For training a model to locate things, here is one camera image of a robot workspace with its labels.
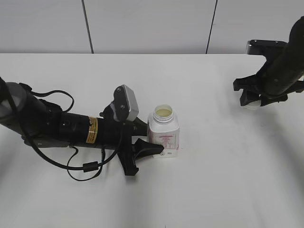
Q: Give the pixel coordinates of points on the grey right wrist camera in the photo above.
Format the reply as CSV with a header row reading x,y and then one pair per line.
x,y
266,48

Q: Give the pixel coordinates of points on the white round bottle cap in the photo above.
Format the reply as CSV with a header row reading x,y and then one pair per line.
x,y
253,105

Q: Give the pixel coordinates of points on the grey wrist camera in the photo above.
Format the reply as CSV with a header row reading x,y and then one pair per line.
x,y
126,107
266,48

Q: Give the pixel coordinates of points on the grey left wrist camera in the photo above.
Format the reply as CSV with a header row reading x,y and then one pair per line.
x,y
126,107

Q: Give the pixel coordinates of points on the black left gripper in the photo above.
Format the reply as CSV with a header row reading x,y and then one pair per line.
x,y
119,134

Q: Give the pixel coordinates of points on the white square plastic bottle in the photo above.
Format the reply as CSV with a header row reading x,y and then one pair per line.
x,y
164,129

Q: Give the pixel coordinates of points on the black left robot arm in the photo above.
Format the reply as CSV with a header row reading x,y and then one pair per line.
x,y
42,124

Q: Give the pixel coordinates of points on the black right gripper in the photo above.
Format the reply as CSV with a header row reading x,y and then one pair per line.
x,y
274,81

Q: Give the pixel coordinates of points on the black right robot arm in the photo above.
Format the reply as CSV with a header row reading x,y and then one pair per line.
x,y
294,47

